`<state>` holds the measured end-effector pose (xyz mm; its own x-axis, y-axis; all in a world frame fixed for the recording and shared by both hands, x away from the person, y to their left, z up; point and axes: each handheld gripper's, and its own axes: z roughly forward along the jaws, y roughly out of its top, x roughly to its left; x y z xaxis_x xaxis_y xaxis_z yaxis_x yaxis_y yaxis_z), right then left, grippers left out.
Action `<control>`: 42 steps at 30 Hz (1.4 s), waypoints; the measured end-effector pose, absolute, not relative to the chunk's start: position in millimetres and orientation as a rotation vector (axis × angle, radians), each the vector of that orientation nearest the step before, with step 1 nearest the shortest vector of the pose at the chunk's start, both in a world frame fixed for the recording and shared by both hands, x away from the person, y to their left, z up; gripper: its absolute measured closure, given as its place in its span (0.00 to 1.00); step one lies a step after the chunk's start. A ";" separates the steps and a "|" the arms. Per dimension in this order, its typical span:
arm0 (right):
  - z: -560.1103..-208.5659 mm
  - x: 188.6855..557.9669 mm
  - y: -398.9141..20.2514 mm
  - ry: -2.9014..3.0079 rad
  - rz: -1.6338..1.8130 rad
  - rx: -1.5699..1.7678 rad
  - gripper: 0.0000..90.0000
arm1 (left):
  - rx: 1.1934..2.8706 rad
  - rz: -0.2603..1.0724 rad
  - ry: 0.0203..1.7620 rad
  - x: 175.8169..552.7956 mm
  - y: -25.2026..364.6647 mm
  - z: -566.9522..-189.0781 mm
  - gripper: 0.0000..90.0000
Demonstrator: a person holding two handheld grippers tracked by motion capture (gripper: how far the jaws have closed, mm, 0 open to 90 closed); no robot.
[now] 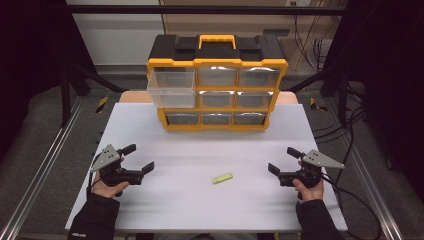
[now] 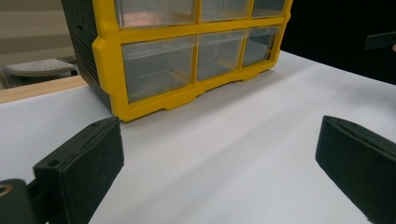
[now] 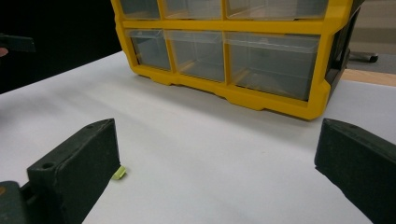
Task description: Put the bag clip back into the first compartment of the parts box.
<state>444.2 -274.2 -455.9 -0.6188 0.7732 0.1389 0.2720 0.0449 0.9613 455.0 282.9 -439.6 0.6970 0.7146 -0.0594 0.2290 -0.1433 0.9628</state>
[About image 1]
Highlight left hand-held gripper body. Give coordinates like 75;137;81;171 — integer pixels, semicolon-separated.
90;143;145;188

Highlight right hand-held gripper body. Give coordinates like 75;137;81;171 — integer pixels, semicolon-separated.
279;149;345;189

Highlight small yellow-green block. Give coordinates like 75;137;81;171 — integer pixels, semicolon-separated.
211;172;234;185

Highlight clear plastic organizer drawer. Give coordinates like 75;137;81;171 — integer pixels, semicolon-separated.
146;70;196;109

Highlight yellow black drawer organizer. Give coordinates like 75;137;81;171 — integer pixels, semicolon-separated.
146;34;290;132

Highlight person's left hand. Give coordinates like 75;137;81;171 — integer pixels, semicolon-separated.
91;171;130;199

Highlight person's right hand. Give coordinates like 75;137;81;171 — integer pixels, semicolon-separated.
292;179;325;203

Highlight yellow black hazard tape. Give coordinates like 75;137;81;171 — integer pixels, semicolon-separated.
309;97;329;113
95;96;110;114

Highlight black metal stand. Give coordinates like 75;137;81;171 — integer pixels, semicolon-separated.
59;62;128;128
285;65;352;128

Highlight group of small clear drawers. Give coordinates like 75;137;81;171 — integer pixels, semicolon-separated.
165;65;282;127

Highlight black curtain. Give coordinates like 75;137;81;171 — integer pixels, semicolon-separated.
323;0;424;196
0;0;98;163

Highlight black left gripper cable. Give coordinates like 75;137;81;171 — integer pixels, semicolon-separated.
86;153;102;198

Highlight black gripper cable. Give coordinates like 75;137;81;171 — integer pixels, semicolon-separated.
86;153;102;198
320;172;383;240

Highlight black floor cables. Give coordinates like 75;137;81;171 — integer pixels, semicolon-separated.
313;81;368;186

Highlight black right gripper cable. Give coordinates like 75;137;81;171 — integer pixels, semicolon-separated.
320;172;383;240

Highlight aluminium frame rail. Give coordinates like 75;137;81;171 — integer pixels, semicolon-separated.
328;99;405;240
0;96;85;240

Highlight black hanging wall cables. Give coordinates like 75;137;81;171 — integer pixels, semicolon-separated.
292;3;334;72

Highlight yellow organizer carry handle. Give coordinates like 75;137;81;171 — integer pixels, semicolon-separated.
198;34;237;51

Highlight black horizontal frame bar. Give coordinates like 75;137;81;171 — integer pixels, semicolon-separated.
65;4;348;16

